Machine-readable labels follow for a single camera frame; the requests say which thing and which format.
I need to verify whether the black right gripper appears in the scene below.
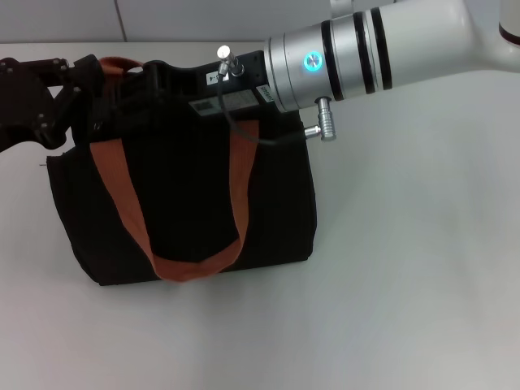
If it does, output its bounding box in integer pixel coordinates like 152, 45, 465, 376
108, 49, 282, 137

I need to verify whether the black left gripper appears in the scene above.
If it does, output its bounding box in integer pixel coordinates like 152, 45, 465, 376
0, 54, 107, 154

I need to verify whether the black bag with orange handles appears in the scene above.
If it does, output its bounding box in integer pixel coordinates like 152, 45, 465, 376
45, 56, 319, 288

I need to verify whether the right gripper cable with connectors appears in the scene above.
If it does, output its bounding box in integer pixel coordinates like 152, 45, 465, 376
215, 44, 339, 147

